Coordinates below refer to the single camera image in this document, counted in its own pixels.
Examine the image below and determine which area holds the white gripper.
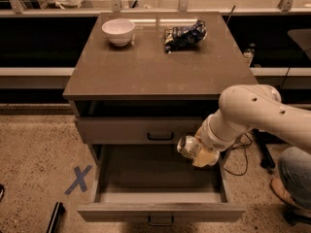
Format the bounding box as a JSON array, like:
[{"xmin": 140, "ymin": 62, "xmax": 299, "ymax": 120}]
[{"xmin": 192, "ymin": 116, "xmax": 235, "ymax": 168}]

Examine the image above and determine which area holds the green white 7up can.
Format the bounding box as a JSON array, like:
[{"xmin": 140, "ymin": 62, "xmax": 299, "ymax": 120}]
[{"xmin": 177, "ymin": 135, "xmax": 199, "ymax": 159}]

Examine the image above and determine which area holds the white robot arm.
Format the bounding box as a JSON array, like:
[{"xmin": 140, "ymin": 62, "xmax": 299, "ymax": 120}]
[{"xmin": 192, "ymin": 84, "xmax": 311, "ymax": 167}]

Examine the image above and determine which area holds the open lower drawer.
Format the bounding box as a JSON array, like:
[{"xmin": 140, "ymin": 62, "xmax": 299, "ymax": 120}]
[{"xmin": 78, "ymin": 145, "xmax": 245, "ymax": 226}]

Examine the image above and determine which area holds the grey drawer cabinet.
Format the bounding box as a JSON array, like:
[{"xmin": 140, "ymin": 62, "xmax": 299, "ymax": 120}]
[{"xmin": 62, "ymin": 11, "xmax": 264, "ymax": 227}]

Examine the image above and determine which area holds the black stand leg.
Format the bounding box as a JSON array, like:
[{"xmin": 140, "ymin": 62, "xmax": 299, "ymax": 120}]
[{"xmin": 253, "ymin": 129, "xmax": 275, "ymax": 170}]

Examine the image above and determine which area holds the tan shoe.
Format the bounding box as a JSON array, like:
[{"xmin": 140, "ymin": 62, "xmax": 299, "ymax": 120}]
[{"xmin": 270, "ymin": 178, "xmax": 301, "ymax": 209}]

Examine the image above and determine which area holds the blue jeans leg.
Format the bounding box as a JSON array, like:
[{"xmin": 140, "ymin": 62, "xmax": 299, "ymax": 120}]
[{"xmin": 278, "ymin": 147, "xmax": 311, "ymax": 210}]

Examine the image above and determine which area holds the clear plastic bottle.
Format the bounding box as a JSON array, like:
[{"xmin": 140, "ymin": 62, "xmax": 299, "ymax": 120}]
[{"xmin": 243, "ymin": 43, "xmax": 256, "ymax": 66}]

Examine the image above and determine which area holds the crumpled blue chip bag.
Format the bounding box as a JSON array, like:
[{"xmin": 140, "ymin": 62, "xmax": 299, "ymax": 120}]
[{"xmin": 163, "ymin": 19, "xmax": 207, "ymax": 53}]

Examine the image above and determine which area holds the black caster base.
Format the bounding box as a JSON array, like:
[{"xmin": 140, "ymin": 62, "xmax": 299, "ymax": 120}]
[{"xmin": 284, "ymin": 210, "xmax": 311, "ymax": 226}]

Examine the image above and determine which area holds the blue tape cross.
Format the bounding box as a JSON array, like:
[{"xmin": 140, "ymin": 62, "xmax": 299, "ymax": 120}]
[{"xmin": 65, "ymin": 165, "xmax": 92, "ymax": 195}]

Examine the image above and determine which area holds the white ceramic bowl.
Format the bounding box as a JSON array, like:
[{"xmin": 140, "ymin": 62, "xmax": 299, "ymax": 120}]
[{"xmin": 101, "ymin": 18, "xmax": 135, "ymax": 47}]

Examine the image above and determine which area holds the black bar lower left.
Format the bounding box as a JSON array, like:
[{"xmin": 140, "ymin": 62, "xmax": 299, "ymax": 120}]
[{"xmin": 46, "ymin": 202, "xmax": 65, "ymax": 233}]

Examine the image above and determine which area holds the black cable on floor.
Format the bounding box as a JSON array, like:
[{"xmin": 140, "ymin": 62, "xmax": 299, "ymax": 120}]
[{"xmin": 224, "ymin": 133, "xmax": 254, "ymax": 177}]

